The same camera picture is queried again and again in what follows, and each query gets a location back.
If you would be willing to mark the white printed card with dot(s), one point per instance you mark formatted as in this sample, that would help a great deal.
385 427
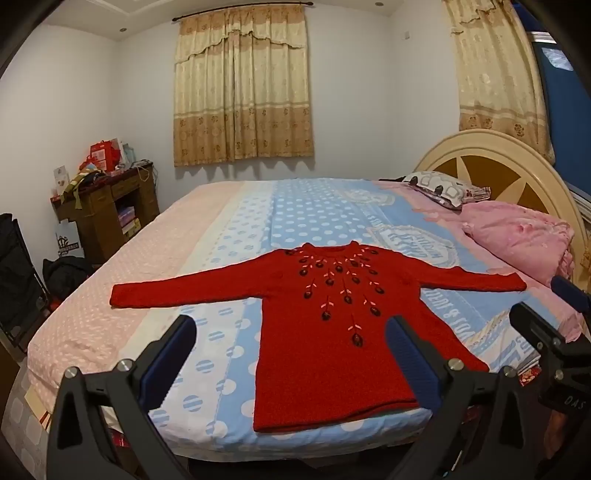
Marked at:
61 180

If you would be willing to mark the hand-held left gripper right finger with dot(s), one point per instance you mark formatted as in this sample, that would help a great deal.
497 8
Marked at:
415 364

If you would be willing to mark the pink box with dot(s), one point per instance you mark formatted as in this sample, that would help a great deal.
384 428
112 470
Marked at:
127 216

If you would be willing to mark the yellow box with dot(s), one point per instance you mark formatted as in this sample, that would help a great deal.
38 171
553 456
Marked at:
131 227

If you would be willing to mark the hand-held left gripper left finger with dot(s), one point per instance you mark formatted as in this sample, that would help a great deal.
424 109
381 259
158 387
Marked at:
159 374

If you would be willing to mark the red embroidered sweater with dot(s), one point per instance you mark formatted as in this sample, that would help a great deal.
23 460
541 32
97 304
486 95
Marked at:
300 369

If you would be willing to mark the dark blue window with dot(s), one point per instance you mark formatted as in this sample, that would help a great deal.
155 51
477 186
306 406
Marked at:
558 115

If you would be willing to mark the red gift box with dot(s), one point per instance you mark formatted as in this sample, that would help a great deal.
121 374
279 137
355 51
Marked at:
104 154

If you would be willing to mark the striped green scarf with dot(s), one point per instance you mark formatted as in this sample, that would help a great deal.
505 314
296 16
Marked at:
83 182

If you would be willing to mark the white paper bag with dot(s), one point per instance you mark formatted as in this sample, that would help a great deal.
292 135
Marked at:
70 242

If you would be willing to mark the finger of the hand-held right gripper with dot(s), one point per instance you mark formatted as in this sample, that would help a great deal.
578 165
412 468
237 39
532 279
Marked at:
538 330
572 295

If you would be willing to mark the brown wooden desk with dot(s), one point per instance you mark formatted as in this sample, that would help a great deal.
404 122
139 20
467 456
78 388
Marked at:
97 217

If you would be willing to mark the cream wooden headboard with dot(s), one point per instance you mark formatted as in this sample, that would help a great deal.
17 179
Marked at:
508 143

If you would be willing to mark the narrow beige curtain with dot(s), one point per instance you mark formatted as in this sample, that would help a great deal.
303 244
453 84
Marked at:
494 69

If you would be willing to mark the patterned pillow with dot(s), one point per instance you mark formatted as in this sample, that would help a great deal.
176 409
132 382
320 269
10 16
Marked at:
438 187

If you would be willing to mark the polka dot bedsheet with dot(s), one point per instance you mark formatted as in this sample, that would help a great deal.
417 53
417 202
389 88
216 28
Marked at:
300 212

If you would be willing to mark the pink quilt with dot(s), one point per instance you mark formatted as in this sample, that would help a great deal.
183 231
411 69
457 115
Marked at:
517 235

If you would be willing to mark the black bag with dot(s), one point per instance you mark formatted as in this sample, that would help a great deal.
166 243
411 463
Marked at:
67 277

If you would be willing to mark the teal bottle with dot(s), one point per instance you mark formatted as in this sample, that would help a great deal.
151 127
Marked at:
129 154

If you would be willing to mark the black folding chair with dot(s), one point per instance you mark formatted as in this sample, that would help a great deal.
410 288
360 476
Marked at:
18 277

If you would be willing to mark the dark curtain rod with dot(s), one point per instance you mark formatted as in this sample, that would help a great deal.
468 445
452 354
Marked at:
184 17

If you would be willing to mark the wide beige curtain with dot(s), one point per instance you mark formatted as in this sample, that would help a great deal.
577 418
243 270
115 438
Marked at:
240 92

